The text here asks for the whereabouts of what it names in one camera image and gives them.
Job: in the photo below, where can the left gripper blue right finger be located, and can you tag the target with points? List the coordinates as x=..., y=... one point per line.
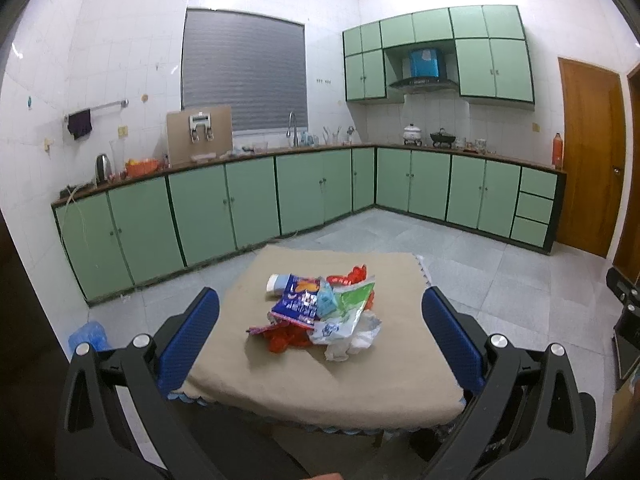
x=459, y=338

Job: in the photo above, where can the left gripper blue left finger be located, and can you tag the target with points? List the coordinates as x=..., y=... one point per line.
x=181, y=338

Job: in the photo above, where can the blue and white paper cup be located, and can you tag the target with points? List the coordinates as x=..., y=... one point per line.
x=277, y=283

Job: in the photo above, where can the dark blue snack wrapper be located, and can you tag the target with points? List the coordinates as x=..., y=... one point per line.
x=298, y=303

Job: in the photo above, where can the light blue milk carton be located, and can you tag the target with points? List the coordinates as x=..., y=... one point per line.
x=327, y=299

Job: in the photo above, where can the white tissue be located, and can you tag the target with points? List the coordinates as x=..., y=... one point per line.
x=365, y=332

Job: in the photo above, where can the red plastic bag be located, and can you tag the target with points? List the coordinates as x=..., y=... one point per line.
x=350, y=277

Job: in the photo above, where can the green lower kitchen cabinets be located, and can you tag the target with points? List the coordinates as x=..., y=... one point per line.
x=133, y=234

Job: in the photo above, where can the black cabinet with glass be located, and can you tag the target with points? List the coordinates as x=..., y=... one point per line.
x=626, y=343

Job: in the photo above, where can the wooden door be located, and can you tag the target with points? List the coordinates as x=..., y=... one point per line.
x=626, y=258
x=594, y=155

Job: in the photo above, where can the orange plastic basket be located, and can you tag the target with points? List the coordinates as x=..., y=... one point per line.
x=139, y=168

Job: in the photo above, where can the steel electric kettle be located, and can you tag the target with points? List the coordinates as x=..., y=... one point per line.
x=103, y=169

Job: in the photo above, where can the orange thermos bottle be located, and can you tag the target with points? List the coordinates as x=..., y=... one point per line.
x=557, y=151

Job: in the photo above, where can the black wok on stove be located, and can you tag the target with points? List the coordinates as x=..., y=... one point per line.
x=443, y=139

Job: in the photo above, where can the white cooking pot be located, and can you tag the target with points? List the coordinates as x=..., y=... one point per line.
x=412, y=135

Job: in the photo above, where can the chrome sink faucet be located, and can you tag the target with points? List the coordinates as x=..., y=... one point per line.
x=291, y=131

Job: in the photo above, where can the black range hood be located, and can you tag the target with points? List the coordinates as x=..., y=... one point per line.
x=419, y=70

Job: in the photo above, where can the grey window blind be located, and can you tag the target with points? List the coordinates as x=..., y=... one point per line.
x=253, y=63

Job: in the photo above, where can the dark towel on rail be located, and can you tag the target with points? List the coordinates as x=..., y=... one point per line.
x=79, y=124

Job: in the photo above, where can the green upper wall cabinets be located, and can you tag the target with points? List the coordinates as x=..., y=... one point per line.
x=480, y=52

